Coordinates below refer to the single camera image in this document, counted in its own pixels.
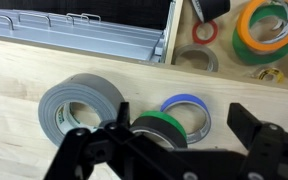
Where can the blue masking tape roll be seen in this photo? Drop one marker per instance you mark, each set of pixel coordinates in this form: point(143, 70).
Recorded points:
point(184, 97)

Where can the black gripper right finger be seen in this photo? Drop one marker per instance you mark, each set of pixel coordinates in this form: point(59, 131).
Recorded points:
point(242, 120)

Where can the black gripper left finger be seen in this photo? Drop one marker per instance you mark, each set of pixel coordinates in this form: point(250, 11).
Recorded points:
point(123, 115)

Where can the black masking tape roll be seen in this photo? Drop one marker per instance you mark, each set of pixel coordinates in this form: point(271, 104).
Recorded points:
point(164, 128)

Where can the wooden drawer with white front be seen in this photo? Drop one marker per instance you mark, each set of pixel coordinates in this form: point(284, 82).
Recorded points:
point(224, 50)

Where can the clear tape roll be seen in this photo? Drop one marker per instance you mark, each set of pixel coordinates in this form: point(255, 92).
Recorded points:
point(184, 50)

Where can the green masking tape roll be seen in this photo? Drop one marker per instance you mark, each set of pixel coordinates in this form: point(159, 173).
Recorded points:
point(170, 118)

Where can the wide green tape roll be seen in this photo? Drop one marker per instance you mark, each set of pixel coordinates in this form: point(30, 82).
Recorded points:
point(250, 58)

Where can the black tape roll white core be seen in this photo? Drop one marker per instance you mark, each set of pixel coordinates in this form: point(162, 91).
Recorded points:
point(212, 8)

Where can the grey duct tape roll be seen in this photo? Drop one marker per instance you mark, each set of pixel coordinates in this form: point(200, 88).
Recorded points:
point(84, 86)

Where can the small yellow black tape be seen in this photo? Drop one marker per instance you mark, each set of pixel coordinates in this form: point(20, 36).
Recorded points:
point(278, 75)

